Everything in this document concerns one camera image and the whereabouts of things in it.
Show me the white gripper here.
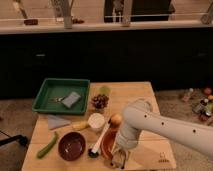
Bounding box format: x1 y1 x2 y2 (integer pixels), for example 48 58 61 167
110 145 129 169

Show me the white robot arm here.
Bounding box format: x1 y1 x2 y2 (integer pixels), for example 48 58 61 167
114 98 213 158

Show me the orange brown bowl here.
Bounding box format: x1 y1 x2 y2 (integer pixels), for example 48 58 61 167
100 129 117 160

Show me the dark red bowl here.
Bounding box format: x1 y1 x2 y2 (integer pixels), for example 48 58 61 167
58 132 86 161

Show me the orange peach fruit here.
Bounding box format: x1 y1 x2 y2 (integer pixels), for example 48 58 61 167
110 114 122 126

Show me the white cup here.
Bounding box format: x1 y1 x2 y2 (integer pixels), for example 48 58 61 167
88 113 105 131

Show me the yellow banana piece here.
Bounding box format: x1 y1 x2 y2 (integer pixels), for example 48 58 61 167
72 121 88 131

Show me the bunch of purple grapes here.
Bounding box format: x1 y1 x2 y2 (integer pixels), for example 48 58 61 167
91 94 109 109

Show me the green cucumber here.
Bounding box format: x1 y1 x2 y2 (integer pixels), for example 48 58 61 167
36 132 59 159

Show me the grey cloth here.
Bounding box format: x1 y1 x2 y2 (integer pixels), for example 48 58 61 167
47 115 70 130

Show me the small metal tool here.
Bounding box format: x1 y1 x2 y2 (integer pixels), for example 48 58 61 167
52 97 64 103

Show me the bottle on floor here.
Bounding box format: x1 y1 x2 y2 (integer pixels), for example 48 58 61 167
182 88 194 102

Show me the green plastic tray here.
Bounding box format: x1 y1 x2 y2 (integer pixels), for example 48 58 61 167
32 78 90 116

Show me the pile of floor items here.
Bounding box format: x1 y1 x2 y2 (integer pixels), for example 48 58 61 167
193 87 213 125

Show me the black chair base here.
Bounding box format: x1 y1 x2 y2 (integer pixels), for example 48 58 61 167
0 130 28 147

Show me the white shelf ledge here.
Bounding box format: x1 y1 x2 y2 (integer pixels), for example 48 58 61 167
0 20 213 35

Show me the white handled ladle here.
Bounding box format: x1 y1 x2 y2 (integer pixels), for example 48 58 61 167
88 123 110 158

